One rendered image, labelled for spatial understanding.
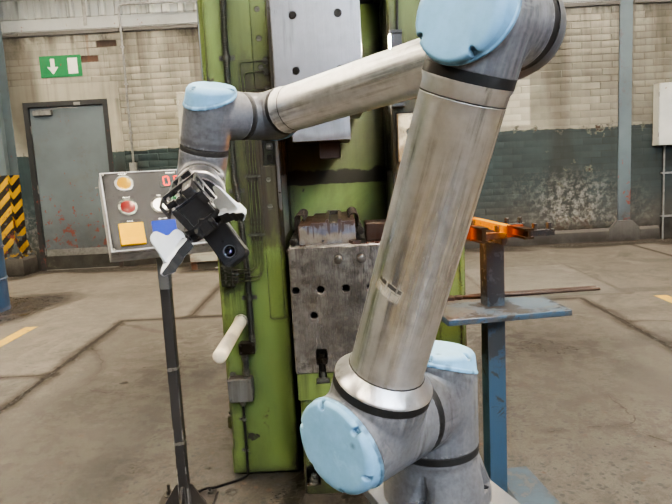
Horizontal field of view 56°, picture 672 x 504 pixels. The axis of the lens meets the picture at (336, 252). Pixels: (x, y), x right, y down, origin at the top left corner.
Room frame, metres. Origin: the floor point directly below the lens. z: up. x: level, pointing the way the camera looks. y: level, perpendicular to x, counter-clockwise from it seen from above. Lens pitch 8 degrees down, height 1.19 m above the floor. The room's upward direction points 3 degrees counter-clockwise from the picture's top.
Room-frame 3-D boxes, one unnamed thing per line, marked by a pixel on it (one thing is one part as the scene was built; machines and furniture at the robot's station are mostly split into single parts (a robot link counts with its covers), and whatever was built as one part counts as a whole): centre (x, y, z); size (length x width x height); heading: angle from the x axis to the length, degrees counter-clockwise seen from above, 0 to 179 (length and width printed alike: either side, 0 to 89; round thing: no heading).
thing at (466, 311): (2.01, -0.50, 0.70); 0.40 x 0.30 x 0.02; 97
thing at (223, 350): (2.09, 0.37, 0.62); 0.44 x 0.05 x 0.05; 0
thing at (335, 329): (2.40, -0.03, 0.69); 0.56 x 0.38 x 0.45; 0
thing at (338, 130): (2.39, 0.03, 1.32); 0.42 x 0.20 x 0.10; 0
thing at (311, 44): (2.39, -0.02, 1.57); 0.42 x 0.39 x 0.40; 0
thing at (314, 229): (2.39, 0.03, 0.96); 0.42 x 0.20 x 0.09; 0
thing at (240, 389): (2.30, 0.39, 0.36); 0.09 x 0.07 x 0.12; 90
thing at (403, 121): (2.31, -0.29, 1.27); 0.09 x 0.02 x 0.17; 90
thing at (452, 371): (1.05, -0.15, 0.79); 0.17 x 0.15 x 0.18; 137
